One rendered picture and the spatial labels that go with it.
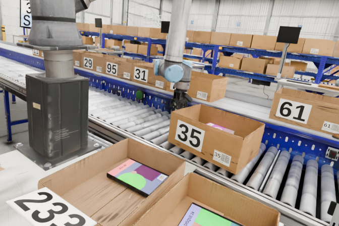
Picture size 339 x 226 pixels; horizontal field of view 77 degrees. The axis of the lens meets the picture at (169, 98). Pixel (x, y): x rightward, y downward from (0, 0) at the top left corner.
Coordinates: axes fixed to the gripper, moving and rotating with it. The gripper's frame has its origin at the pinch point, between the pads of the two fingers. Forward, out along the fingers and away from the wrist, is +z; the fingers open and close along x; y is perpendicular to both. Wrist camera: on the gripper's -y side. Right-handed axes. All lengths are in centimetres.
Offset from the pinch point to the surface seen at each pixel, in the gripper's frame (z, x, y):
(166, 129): 6.3, -4.4, 6.6
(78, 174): 1, 7, 72
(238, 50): -50, -126, -476
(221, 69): 7, -155, -451
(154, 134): 6.4, -4.3, 18.4
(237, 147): -6.4, 43.5, 23.5
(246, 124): -7.6, 38.8, -5.8
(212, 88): -18.1, 5.6, -29.7
